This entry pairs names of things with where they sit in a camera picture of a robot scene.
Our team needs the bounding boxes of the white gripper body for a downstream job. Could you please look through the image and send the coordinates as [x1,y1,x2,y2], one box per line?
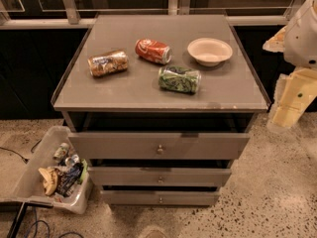
[284,0,317,68]

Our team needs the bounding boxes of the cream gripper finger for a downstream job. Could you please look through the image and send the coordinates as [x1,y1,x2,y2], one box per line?
[266,66,317,133]
[263,27,286,53]

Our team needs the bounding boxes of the grey top drawer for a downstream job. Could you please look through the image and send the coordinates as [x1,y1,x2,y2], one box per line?
[68,132,250,160]

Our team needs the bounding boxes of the grey drawer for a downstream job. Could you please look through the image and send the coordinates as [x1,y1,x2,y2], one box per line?
[101,190,220,206]
[68,132,250,160]
[88,167,231,186]

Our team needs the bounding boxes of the grey drawer cabinet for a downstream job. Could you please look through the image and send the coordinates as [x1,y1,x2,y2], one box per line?
[52,15,269,192]

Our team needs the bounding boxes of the grey middle drawer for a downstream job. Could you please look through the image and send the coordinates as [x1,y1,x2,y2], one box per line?
[88,167,231,186]

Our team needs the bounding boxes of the grey bottom drawer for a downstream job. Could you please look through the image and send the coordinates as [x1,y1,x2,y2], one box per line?
[101,190,220,206]

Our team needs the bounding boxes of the white paper bowl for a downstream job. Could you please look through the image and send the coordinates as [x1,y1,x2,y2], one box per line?
[187,38,233,66]

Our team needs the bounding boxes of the green patterned can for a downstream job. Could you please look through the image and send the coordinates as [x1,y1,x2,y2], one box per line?
[158,65,201,94]

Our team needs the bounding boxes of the red soda can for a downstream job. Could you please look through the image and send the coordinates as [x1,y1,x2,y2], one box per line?
[135,39,171,64]

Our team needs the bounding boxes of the gold crushed can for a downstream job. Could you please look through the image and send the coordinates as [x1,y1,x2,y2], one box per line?
[88,50,129,77]

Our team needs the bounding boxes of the small can in bin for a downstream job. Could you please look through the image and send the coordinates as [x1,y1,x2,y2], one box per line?
[53,143,69,162]

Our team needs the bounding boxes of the dark blue snack wrapper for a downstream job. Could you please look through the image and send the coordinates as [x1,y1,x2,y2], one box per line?
[56,164,83,197]

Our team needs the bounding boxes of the clear plastic bin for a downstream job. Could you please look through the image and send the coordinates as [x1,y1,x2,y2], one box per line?
[9,126,93,214]

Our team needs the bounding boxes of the tan crumpled paper bag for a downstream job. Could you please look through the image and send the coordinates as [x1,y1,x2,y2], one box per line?
[39,168,58,196]

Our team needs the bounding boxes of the black bar on floor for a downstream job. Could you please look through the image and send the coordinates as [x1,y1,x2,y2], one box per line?
[7,202,28,238]

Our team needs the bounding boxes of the metal railing frame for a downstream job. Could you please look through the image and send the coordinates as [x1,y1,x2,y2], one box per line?
[0,0,305,30]

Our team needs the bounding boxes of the black floor cable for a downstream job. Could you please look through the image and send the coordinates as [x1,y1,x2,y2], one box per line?
[0,139,43,165]

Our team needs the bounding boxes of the blue floor cable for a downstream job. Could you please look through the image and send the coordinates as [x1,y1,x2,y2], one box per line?
[24,206,85,238]

